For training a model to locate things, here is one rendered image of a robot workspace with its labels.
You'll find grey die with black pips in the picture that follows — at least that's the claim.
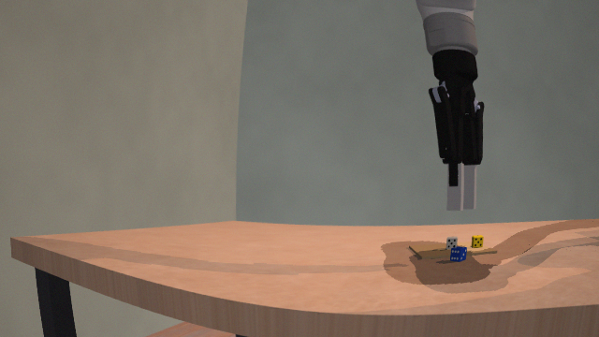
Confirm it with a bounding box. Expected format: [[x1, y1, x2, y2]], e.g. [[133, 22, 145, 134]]
[[446, 237, 458, 249]]

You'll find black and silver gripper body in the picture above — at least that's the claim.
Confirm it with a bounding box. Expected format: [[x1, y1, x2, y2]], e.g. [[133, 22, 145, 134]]
[[432, 50, 478, 110]]

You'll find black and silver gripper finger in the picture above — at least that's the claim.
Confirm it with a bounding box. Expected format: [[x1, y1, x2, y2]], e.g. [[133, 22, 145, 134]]
[[462, 90, 484, 209], [429, 81, 466, 211]]

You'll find blue die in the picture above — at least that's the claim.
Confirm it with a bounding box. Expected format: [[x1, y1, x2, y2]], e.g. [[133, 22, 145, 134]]
[[450, 246, 467, 262]]

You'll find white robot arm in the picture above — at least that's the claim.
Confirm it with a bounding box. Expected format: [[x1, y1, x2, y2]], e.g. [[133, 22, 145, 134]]
[[416, 0, 478, 56]]

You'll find yellow die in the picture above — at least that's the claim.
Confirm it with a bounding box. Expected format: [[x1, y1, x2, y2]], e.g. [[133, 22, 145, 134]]
[[472, 235, 484, 248]]

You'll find tan square mat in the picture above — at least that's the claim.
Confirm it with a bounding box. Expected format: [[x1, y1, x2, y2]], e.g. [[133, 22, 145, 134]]
[[409, 242, 497, 259]]

